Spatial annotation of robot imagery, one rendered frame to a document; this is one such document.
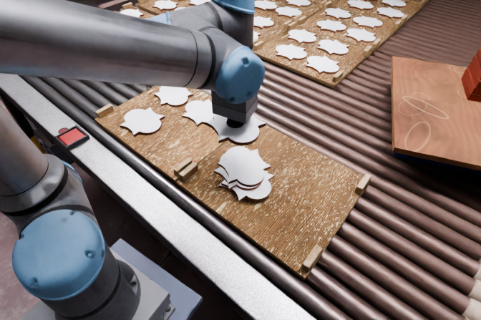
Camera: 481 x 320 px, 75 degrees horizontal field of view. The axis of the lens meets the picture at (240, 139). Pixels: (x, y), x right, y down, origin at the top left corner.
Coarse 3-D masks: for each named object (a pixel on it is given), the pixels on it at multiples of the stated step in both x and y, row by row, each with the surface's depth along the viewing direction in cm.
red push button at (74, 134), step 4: (76, 128) 103; (68, 132) 101; (72, 132) 101; (76, 132) 101; (80, 132) 101; (60, 136) 100; (64, 136) 100; (68, 136) 100; (72, 136) 100; (76, 136) 100; (80, 136) 100; (64, 140) 99; (68, 140) 99; (72, 140) 99; (68, 144) 97
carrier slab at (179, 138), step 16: (144, 96) 114; (208, 96) 114; (112, 112) 108; (160, 112) 108; (176, 112) 108; (112, 128) 102; (160, 128) 102; (176, 128) 102; (192, 128) 102; (208, 128) 102; (128, 144) 96; (144, 144) 96; (160, 144) 96; (176, 144) 96; (192, 144) 96; (208, 144) 96; (160, 160) 92; (176, 160) 92; (192, 160) 92; (176, 176) 87
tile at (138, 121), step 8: (128, 112) 106; (136, 112) 106; (144, 112) 106; (152, 112) 106; (128, 120) 103; (136, 120) 103; (144, 120) 103; (152, 120) 103; (128, 128) 101; (136, 128) 100; (144, 128) 100; (152, 128) 100
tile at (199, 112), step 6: (192, 102) 110; (198, 102) 110; (204, 102) 110; (210, 102) 110; (186, 108) 108; (192, 108) 108; (198, 108) 108; (204, 108) 108; (210, 108) 108; (186, 114) 105; (192, 114) 105; (198, 114) 105; (204, 114) 105; (210, 114) 105; (192, 120) 104; (198, 120) 103; (204, 120) 103
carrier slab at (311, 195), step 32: (288, 160) 92; (320, 160) 92; (192, 192) 83; (224, 192) 83; (288, 192) 83; (320, 192) 83; (352, 192) 83; (256, 224) 76; (288, 224) 76; (320, 224) 76; (288, 256) 71; (320, 256) 71
